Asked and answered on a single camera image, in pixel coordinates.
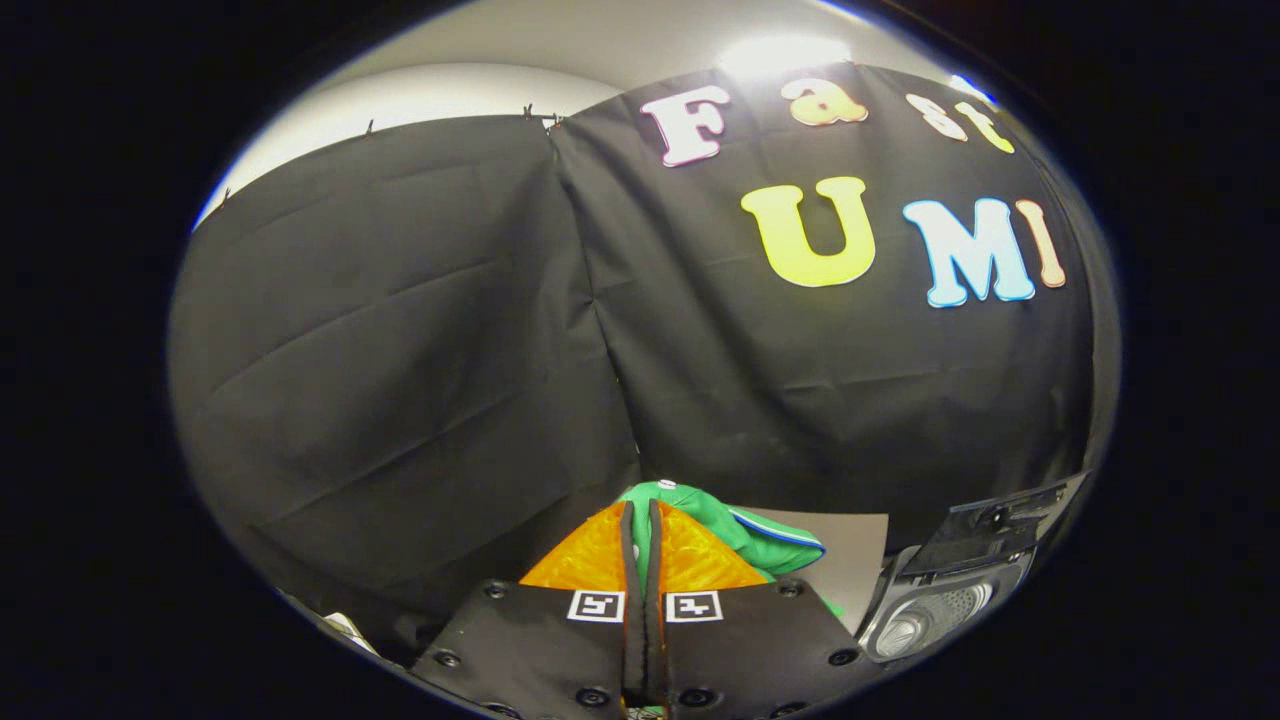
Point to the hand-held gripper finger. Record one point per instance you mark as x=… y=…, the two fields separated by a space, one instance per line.
x=654 y=600
x=629 y=600

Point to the green garment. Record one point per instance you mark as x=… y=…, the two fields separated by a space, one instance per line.
x=760 y=540

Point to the dark glass washing machine lid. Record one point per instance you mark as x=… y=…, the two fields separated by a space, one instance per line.
x=985 y=540

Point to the grey washing machine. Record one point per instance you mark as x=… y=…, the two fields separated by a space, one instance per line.
x=930 y=620

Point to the small white object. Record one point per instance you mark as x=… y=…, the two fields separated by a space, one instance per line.
x=347 y=630

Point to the ceiling light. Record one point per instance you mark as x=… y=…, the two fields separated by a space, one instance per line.
x=785 y=55

